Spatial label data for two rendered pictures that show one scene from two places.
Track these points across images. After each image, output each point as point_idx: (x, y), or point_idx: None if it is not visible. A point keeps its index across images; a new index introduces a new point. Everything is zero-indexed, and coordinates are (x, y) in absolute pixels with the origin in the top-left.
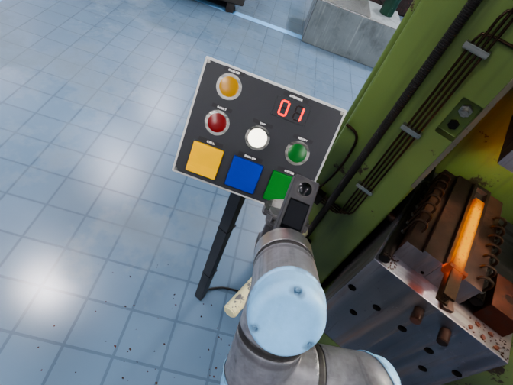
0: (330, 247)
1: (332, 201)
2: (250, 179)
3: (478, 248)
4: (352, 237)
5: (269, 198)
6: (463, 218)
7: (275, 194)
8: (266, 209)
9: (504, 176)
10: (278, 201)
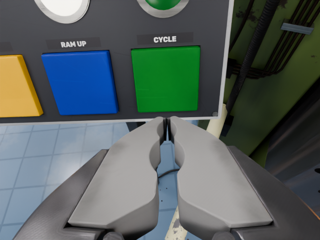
0: (256, 116)
1: (248, 66)
2: (98, 88)
3: None
4: (284, 98)
5: (150, 107)
6: None
7: (158, 96)
8: None
9: None
10: (134, 142)
